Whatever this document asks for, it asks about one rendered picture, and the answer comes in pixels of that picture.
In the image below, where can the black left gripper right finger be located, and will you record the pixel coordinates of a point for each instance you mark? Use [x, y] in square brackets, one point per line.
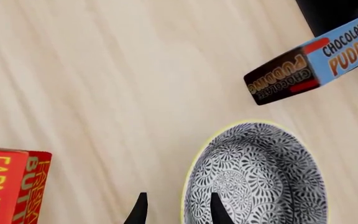
[218, 213]

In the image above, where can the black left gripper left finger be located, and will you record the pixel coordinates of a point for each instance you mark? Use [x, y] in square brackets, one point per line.
[138, 213]

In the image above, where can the black and white patterned bowl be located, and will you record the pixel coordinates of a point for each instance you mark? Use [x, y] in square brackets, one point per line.
[259, 172]

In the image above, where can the red butter box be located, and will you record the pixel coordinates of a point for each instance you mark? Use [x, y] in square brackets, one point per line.
[11, 186]

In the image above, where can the chocolate pudding box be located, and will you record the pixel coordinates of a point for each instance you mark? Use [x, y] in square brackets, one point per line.
[315, 60]

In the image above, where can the black table leg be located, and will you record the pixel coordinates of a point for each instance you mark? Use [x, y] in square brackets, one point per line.
[331, 14]

